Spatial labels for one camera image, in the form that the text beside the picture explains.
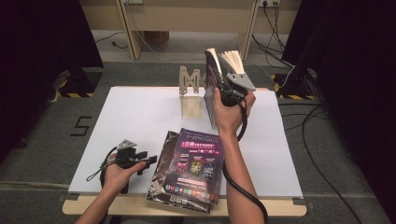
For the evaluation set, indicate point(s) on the purple magazine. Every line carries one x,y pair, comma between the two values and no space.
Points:
193,165
211,77

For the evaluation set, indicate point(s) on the beige expandable book rack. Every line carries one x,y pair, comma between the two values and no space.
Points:
191,107

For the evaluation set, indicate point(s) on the grey tape piece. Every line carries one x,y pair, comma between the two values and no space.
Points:
303,203
67,197

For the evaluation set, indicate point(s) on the beige wooden desk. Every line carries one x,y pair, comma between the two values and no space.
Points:
186,18

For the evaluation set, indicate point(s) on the black curtain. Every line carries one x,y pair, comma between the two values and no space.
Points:
37,62
358,77

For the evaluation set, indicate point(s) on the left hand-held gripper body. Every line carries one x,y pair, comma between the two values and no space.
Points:
127,158

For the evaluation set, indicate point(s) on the brown box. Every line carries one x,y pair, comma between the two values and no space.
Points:
157,38

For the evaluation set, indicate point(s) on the person's right hand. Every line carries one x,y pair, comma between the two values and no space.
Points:
232,119

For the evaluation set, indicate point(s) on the white board mat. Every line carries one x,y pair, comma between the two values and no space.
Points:
109,130

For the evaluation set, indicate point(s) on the stand base with striped tape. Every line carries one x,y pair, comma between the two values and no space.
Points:
79,84
294,85

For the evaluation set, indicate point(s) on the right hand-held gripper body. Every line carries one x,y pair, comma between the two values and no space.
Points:
233,96

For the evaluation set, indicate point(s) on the white wall socket with plugs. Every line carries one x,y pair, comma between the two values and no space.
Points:
269,2

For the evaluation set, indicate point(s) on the person's left hand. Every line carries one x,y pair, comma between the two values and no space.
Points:
116,179

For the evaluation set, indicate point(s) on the black and red magazine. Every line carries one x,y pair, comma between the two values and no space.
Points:
155,186

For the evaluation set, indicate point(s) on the light wooden table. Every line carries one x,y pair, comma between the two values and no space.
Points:
285,210

